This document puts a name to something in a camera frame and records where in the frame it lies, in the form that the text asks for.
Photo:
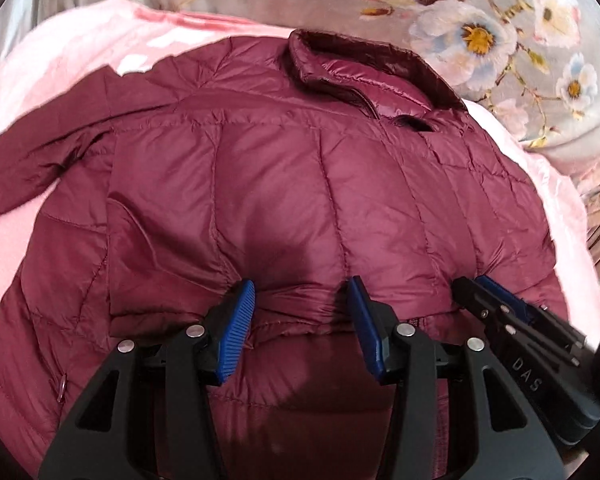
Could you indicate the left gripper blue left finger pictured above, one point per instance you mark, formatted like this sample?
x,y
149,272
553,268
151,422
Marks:
x,y
145,414

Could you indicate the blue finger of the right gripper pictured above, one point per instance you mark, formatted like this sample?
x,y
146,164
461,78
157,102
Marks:
x,y
517,305
551,334

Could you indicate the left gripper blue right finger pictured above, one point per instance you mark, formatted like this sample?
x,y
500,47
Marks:
x,y
493,431

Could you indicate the maroon puffer jacket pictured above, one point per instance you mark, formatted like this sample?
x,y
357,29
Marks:
x,y
260,209

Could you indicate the grey floral bedsheet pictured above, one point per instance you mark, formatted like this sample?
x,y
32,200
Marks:
x,y
535,64

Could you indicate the pink fleece blanket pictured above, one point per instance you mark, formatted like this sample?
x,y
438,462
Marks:
x,y
55,50

